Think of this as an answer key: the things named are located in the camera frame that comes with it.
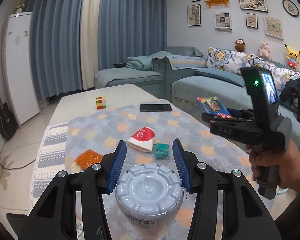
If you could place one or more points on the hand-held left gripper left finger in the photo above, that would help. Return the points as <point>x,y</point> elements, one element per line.
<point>117,162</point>

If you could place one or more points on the blue curtain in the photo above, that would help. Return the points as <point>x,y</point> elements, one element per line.
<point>57,42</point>
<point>132,25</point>

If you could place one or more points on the red white paper cup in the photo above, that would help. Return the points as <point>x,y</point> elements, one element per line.
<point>142,137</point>

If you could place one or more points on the grey white knit mat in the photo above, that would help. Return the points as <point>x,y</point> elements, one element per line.
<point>52,150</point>

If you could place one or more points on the clear plastic bottle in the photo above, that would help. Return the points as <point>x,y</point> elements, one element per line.
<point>148,192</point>

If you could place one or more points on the ornament on refrigerator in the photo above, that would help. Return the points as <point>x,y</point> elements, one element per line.
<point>19,8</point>

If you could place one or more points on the small butterfly picture frame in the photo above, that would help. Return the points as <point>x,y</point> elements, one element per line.
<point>251,20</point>

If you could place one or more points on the folded teal blanket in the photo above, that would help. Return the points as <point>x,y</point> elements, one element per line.
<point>138,63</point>

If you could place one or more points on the brown monkey plush toy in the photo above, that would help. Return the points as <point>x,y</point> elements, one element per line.
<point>240,45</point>

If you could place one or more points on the white refrigerator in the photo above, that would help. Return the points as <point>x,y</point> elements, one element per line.
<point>20,67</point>

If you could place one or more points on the floral cushion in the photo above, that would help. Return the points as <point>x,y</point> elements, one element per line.
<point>227,58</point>
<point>282,76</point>

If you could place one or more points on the black acoustic guitar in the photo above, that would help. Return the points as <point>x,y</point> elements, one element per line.
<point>6,122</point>

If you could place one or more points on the colourful puzzle cube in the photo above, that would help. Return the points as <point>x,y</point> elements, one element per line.
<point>101,103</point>

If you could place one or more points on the large butterfly picture frame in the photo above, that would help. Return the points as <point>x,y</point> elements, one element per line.
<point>273,27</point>

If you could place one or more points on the black jacket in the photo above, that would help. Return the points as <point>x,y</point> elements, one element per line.
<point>297,100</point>

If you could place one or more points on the cream curtain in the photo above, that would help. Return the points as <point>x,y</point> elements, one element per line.
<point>90,30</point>

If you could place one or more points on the tall black picture frame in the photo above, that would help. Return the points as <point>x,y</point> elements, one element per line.
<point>194,15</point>

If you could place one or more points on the crumpled teal wrapper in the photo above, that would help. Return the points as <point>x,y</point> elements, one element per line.
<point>161,151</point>

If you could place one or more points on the person's right hand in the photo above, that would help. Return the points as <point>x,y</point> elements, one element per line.
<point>292,165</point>

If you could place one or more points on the newspaper print wall picture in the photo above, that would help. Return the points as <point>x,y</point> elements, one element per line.
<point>223,20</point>

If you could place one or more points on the orange wall shelf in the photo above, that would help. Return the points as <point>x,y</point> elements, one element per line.
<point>215,3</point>

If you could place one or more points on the colourful snack packet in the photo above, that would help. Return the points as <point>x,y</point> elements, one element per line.
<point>210,105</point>

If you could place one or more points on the blue patterned tablecloth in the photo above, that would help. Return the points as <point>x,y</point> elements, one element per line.
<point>215,160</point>

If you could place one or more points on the yellow plush toy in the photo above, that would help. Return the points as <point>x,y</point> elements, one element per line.
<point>292,56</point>

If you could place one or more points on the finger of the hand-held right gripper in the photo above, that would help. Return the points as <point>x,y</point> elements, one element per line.
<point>247,112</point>
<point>215,118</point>

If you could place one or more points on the orange crinkled wrapper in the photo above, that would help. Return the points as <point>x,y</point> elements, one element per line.
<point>88,158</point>

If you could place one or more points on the teal sectional sofa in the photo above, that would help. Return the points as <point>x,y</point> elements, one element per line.
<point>215,87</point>

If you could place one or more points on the teal sofa armrest cover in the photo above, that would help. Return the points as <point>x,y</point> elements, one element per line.
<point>182,62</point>

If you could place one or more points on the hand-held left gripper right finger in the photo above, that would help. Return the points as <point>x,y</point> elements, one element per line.
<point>181,162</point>

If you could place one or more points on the pink pig plush toy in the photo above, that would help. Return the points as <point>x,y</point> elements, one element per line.
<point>264,49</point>

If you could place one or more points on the black smartphone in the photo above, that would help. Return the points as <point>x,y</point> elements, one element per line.
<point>156,107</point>

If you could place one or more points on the teal pillow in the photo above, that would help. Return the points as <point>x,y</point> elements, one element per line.
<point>220,76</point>

